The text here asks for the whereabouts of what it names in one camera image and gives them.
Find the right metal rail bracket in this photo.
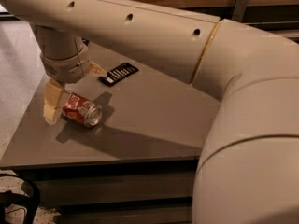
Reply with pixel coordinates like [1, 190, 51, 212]
[232, 0, 249, 22]

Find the grey cabinet with drawers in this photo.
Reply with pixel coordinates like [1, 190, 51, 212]
[0, 31, 222, 224]

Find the grey drawer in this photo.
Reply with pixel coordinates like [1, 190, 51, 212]
[21, 172, 194, 206]
[57, 204, 192, 224]

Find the black chair part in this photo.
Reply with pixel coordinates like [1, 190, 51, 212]
[0, 174, 40, 224]

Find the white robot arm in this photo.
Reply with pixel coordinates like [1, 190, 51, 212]
[0, 0, 299, 224]

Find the lower grey drawer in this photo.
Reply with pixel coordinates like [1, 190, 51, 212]
[57, 204, 192, 224]

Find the upper grey drawer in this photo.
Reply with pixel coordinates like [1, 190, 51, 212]
[21, 172, 194, 206]

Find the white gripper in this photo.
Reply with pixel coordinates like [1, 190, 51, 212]
[31, 24, 107, 124]

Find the black snack packet with stripes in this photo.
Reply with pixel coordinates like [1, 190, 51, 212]
[98, 63, 139, 87]

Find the red coke can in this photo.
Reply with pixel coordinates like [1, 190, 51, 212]
[62, 92, 103, 128]

